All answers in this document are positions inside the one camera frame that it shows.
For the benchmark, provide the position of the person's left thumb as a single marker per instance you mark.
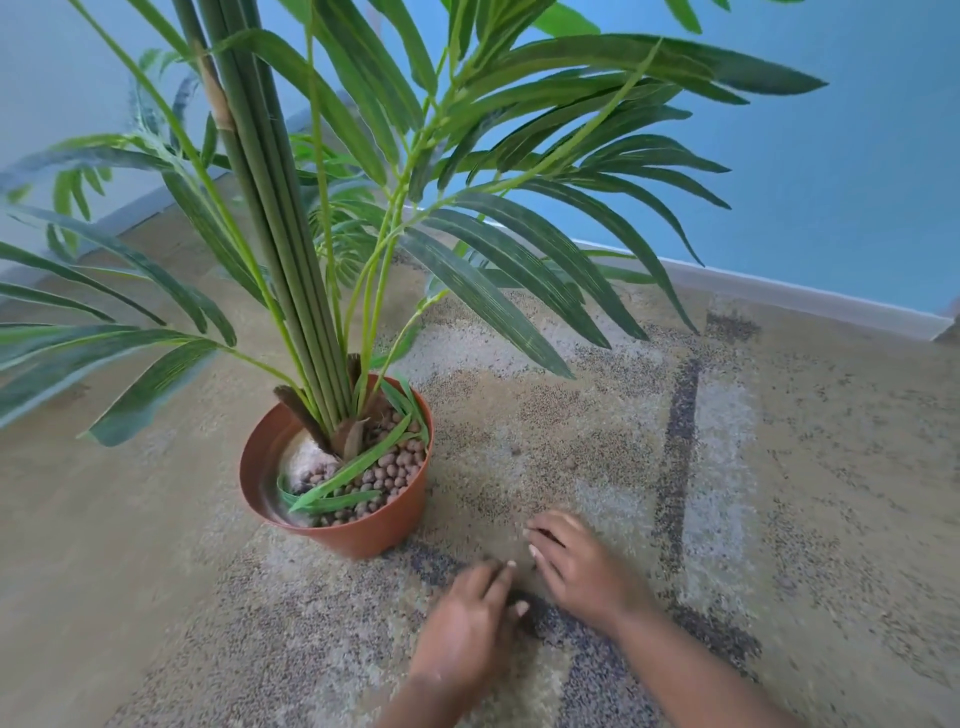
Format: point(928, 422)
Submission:
point(519, 609)

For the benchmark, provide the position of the person's right thumb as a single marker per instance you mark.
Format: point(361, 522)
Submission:
point(547, 570)

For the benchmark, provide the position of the person's right forearm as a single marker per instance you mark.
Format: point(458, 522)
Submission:
point(690, 675)

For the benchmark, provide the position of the terracotta plastic plant pot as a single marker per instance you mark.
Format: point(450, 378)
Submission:
point(375, 529)

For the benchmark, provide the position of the person's right hand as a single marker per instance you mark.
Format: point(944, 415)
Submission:
point(589, 574)

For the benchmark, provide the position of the beige grey patterned rug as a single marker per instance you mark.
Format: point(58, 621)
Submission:
point(615, 450)

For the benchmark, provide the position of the artificial green palm plant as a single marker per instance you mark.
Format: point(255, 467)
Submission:
point(285, 225)

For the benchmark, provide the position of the white foam pot filler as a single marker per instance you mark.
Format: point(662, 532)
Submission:
point(306, 457)

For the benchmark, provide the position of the person's left hand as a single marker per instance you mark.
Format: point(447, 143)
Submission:
point(465, 637)

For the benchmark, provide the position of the white wall baseboard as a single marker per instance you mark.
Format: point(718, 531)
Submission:
point(787, 289)
point(127, 214)

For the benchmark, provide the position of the person's left forearm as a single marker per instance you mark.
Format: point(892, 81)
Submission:
point(431, 709)

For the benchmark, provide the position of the heap of brown clay pebbles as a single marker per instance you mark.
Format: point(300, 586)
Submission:
point(390, 469)

